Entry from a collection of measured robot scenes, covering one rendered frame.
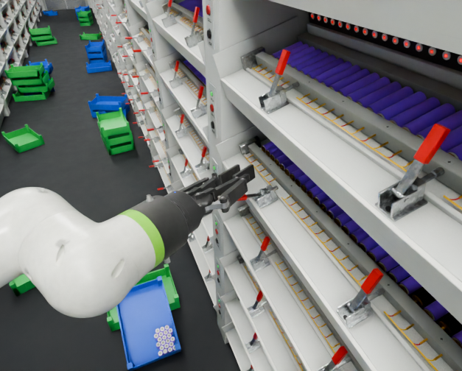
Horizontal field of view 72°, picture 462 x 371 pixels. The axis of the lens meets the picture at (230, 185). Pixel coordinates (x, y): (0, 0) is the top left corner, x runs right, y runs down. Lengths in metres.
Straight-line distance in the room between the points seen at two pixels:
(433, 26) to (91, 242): 0.39
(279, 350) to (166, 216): 0.54
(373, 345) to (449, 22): 0.37
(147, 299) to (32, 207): 1.08
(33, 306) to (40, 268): 1.35
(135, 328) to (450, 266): 1.30
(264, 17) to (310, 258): 0.46
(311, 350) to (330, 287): 0.20
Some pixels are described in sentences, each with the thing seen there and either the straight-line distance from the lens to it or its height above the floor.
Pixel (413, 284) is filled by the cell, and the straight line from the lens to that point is 0.52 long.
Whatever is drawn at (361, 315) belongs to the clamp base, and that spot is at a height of 0.91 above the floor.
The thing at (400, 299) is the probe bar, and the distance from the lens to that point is 0.50.
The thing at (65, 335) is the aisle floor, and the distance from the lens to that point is 1.63.
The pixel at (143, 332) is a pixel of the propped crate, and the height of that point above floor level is 0.04.
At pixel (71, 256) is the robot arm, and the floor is 1.03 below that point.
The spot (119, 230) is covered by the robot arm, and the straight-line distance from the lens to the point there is 0.43.
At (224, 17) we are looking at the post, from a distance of 0.66.
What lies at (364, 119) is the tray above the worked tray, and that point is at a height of 1.14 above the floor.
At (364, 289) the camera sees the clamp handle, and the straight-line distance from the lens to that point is 0.47.
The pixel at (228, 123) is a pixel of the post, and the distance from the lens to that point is 0.73.
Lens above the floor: 1.31
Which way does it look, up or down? 37 degrees down
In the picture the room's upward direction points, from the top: straight up
